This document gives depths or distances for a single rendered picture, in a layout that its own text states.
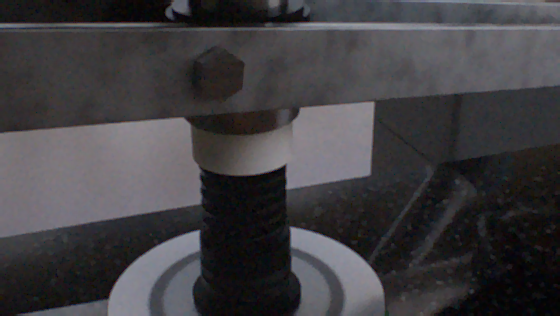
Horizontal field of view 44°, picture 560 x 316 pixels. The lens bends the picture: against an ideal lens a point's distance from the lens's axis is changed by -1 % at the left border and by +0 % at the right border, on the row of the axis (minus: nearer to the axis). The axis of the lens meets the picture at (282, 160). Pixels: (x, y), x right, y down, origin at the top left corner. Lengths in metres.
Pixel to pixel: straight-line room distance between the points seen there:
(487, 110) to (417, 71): 1.18
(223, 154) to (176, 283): 0.15
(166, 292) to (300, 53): 0.24
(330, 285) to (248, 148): 0.16
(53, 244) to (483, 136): 1.17
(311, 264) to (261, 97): 0.21
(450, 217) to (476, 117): 0.93
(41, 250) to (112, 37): 0.38
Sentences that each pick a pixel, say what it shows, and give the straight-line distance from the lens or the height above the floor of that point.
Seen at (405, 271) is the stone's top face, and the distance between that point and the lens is 0.64.
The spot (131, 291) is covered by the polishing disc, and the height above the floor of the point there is 0.84.
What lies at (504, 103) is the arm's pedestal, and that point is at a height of 0.59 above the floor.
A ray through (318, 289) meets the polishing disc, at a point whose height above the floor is 0.84.
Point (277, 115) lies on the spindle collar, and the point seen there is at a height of 1.00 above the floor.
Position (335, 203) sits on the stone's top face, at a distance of 0.74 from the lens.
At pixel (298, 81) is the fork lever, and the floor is 1.02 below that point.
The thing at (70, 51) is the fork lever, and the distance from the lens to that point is 0.35.
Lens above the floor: 1.16
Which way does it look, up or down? 26 degrees down
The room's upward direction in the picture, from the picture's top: straight up
